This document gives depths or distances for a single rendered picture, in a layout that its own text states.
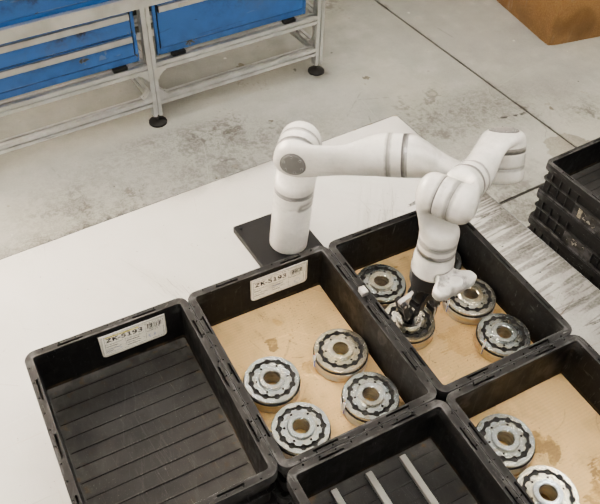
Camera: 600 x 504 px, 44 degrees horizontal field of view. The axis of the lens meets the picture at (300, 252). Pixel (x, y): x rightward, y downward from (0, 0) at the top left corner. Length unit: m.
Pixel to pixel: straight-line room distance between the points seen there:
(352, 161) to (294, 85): 2.09
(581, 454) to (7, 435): 1.06
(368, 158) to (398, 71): 2.25
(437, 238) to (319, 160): 0.37
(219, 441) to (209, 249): 0.60
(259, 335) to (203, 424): 0.22
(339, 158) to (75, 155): 1.90
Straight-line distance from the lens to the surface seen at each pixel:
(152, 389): 1.40
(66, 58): 3.07
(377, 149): 1.52
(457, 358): 1.46
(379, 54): 3.86
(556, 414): 1.44
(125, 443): 1.35
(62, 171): 3.20
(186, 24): 3.21
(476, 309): 1.51
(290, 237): 1.72
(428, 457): 1.34
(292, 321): 1.47
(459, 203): 1.22
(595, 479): 1.40
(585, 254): 2.38
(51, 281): 1.79
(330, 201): 1.91
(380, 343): 1.38
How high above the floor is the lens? 1.99
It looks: 46 degrees down
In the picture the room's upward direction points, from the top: 2 degrees clockwise
